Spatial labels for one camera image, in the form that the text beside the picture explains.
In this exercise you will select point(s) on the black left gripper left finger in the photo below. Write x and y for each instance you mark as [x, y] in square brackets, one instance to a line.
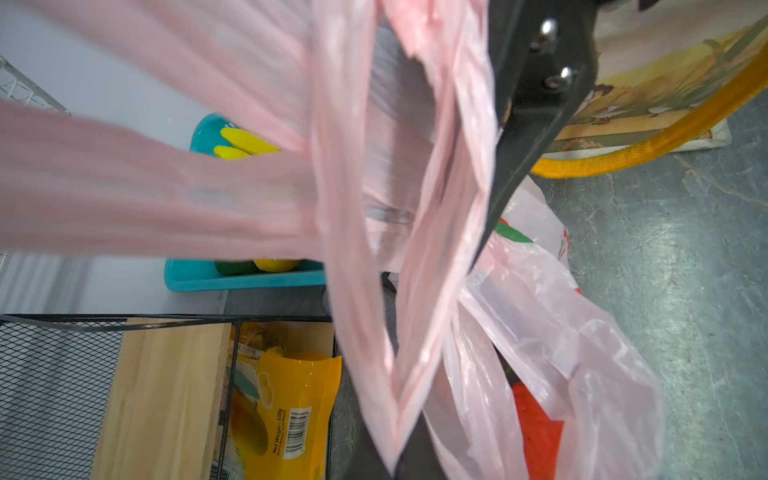
[364, 461]

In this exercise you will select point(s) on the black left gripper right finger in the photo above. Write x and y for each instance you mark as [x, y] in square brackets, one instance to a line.
[419, 460]

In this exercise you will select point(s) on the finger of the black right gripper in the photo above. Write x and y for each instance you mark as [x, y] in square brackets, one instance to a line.
[544, 62]

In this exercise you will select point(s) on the red tomato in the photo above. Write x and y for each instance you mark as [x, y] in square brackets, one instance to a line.
[541, 435]

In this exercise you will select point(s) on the cream canvas tote bag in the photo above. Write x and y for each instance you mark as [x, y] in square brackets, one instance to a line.
[669, 74]

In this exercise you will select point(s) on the pink plastic grocery bag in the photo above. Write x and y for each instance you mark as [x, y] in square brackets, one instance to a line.
[384, 114]

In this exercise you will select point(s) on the yellow snack packet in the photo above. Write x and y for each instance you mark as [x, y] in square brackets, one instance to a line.
[281, 407]

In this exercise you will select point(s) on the yellow lemon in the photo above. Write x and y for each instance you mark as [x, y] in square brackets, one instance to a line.
[276, 265]

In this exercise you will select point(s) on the green avocado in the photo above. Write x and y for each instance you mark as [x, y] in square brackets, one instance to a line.
[237, 268]

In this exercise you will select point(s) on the teal plastic fruit basket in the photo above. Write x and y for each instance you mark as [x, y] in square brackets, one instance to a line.
[206, 275]

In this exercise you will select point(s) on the yellow banana bunch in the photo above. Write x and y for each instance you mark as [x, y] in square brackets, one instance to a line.
[241, 144]

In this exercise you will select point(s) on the black wire wooden shelf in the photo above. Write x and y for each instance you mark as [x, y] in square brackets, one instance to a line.
[105, 397]

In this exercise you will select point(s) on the long white wire basket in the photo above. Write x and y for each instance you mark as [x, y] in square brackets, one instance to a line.
[19, 89]

